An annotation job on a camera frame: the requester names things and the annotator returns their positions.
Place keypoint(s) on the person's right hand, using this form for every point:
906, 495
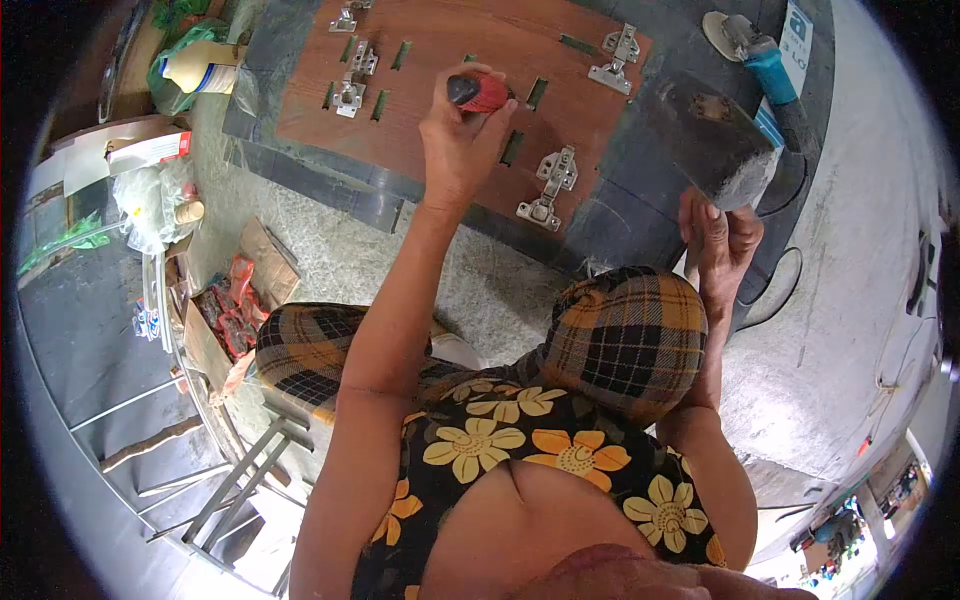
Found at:
720, 255

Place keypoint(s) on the white red cardboard box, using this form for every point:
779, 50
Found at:
146, 146

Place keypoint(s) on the metal cabinet hinge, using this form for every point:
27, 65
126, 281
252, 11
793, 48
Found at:
616, 64
343, 20
555, 176
351, 94

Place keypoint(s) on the metal frame stool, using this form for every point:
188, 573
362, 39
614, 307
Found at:
240, 480

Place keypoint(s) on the blue angle grinder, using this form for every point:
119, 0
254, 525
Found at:
769, 71

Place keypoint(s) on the wooden stick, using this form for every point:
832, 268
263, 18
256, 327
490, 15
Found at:
150, 442

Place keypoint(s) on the person's legs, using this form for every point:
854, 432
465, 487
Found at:
630, 337

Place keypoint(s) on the person's right thumb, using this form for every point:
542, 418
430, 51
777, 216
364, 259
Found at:
701, 221

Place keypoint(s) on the green plastic bag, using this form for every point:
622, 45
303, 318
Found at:
169, 82

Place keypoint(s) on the large dark mallet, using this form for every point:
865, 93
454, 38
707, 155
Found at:
705, 142

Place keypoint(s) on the clear plastic bag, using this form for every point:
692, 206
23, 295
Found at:
154, 202

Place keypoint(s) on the person's left thumb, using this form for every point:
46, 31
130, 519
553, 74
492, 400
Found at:
501, 121

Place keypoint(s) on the cardboard box of red packets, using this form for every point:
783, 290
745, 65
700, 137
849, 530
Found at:
225, 315

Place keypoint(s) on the person's right fingers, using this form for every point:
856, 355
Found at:
745, 236

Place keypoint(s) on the brown wooden board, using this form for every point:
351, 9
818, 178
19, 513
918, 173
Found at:
450, 30

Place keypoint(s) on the person's left fingers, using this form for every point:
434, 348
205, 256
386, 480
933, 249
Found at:
469, 70

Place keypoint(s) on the dark stone slab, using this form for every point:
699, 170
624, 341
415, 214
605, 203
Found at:
645, 217

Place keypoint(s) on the person's left hand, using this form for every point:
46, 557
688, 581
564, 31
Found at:
450, 157

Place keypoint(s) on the blue white packet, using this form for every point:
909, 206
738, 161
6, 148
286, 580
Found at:
147, 322

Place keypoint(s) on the person's body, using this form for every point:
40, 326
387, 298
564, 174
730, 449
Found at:
525, 450

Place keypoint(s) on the white blue printed carton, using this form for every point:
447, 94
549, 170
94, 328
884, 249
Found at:
796, 30

